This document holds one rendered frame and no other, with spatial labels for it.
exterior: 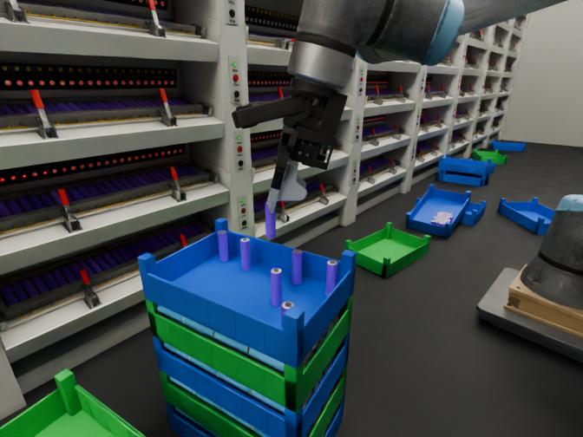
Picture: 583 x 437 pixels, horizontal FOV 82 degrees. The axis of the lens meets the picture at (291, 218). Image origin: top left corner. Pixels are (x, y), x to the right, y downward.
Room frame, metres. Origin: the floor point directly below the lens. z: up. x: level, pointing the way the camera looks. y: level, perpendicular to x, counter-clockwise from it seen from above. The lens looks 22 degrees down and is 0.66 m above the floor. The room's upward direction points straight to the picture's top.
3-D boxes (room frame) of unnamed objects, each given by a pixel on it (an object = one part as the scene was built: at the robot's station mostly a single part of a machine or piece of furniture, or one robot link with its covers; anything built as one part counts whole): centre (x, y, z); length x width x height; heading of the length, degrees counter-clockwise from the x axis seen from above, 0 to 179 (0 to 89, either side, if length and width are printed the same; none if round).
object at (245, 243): (0.57, 0.09, 0.36); 0.02 x 0.02 x 0.06
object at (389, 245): (1.22, -0.39, 0.04); 0.30 x 0.20 x 0.08; 131
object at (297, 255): (0.52, -0.01, 0.36); 0.02 x 0.02 x 0.06
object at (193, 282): (0.49, 0.07, 0.36); 0.30 x 0.20 x 0.08; 59
